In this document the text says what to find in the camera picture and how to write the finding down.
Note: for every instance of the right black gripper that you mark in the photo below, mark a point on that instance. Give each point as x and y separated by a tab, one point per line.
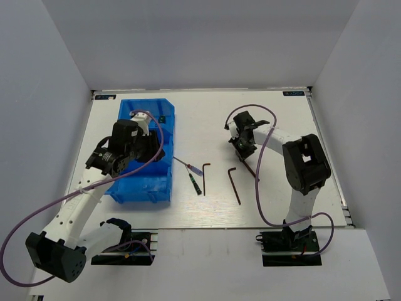
243	154

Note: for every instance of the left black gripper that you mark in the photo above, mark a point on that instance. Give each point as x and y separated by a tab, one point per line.
153	147

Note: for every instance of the large brown hex key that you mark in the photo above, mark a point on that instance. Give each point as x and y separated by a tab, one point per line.
248	167

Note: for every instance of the stubby screwdriver orange cap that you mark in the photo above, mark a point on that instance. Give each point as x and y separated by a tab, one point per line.
162	119

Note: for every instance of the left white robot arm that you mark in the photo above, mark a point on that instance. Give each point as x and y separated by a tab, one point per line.
60	249

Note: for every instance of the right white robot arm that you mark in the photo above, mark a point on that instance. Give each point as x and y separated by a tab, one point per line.
305	165

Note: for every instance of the medium brown hex key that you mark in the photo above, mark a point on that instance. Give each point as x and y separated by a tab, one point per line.
229	171

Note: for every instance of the small brown hex key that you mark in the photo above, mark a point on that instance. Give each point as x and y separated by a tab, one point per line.
204	176

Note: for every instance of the black green precision screwdriver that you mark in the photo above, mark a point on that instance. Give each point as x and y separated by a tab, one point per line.
195	185

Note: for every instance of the left corner label sticker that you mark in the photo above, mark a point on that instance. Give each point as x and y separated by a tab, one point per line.
105	97

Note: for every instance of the corner label sticker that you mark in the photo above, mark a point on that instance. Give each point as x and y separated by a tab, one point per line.
105	97
293	93

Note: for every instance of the right corner label sticker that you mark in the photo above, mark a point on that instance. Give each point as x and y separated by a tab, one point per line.
293	93

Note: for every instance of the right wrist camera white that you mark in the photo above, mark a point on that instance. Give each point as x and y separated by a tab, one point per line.
233	129

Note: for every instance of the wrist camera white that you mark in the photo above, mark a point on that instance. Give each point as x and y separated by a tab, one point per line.
233	129
142	119

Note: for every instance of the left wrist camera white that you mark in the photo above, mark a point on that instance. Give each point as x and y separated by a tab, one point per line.
142	119

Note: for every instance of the blue handled screwdriver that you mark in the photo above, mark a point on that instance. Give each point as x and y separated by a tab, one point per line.
190	167

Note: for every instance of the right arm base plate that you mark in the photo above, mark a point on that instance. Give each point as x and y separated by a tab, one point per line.
278	253

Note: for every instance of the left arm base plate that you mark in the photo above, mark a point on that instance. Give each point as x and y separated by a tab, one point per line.
140	252

